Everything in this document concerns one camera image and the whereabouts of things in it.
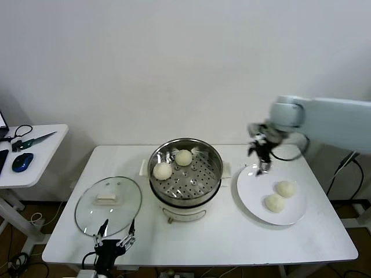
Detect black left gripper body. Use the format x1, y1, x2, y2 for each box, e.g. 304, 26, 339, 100
94, 239, 125, 270

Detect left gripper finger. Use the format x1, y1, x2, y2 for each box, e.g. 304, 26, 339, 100
92, 219, 110, 247
116, 219, 136, 250

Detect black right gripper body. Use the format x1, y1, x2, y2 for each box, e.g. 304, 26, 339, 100
250, 138, 275, 164

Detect round glass pot lid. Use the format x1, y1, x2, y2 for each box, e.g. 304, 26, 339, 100
74, 175, 143, 237

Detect white steamed baozi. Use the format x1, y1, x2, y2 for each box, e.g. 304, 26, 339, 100
175, 149, 193, 167
263, 193, 286, 214
275, 180, 298, 199
152, 162, 173, 181

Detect perforated steel steamer basket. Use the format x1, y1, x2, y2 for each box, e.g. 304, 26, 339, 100
149, 138, 224, 207

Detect large white round plate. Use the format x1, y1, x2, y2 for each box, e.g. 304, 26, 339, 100
236, 163, 308, 226

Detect small white side table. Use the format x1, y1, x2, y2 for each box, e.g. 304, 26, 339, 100
0, 123, 70, 257

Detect blue computer mouse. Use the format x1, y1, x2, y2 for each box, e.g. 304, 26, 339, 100
11, 152, 34, 173

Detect green pointed blade tool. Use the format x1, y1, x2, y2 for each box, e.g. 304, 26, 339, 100
11, 130, 58, 152

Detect flat black device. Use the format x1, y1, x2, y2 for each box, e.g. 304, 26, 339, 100
0, 148, 10, 177

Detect black laptop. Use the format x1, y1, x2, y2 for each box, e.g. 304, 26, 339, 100
0, 107, 11, 141

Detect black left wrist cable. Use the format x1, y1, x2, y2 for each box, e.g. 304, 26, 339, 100
81, 251, 98, 269

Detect white floor cable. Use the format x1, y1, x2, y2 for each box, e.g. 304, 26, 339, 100
30, 199, 67, 226

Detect black floor cables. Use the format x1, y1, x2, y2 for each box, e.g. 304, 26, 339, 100
0, 222, 50, 278

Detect black hanging cable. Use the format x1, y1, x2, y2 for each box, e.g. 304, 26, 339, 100
326, 158, 366, 201

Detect black looped cable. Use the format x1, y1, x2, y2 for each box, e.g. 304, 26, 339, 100
0, 123, 33, 143

